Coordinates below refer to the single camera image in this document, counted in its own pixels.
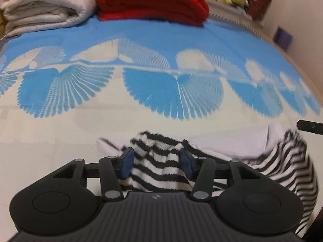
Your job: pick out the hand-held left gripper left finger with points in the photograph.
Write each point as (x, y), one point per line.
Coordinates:
(126, 163)

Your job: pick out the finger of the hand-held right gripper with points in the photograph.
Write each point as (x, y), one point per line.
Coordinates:
(310, 126)

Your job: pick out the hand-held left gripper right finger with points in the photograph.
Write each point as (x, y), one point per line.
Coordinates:
(186, 165)

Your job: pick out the striped hooded sweater white vest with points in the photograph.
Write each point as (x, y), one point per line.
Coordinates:
(156, 161)

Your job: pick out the purple box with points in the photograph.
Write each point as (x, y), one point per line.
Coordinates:
(283, 38)

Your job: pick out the blue fan print bed sheet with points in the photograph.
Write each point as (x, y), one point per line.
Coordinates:
(151, 45)

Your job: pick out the dark red cushion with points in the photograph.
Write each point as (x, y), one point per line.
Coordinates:
(260, 3)

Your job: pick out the red folded blanket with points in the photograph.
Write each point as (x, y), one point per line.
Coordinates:
(151, 0)

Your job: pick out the cream rolled quilt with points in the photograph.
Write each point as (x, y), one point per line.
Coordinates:
(45, 10)

